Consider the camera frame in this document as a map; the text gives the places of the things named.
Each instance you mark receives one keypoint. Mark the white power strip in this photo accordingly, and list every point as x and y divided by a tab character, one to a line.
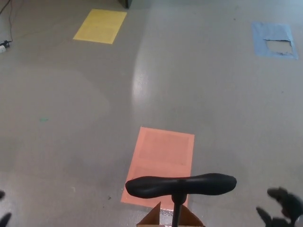
4	46

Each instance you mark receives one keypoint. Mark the torn blue paper sheet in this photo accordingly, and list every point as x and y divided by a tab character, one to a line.
272	32

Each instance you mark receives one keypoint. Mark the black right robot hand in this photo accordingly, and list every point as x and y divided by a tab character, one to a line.
290	205

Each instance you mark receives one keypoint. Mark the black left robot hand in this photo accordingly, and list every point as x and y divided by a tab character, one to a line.
4	220

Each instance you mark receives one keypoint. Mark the yellow paper sheet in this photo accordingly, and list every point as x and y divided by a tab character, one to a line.
100	26

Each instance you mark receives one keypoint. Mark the orange paper sheet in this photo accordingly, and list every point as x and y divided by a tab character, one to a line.
163	153

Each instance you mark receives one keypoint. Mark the brown cardboard box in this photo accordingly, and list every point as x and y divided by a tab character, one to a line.
151	217

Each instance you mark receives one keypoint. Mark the dark furniture base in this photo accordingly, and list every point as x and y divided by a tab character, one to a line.
125	2

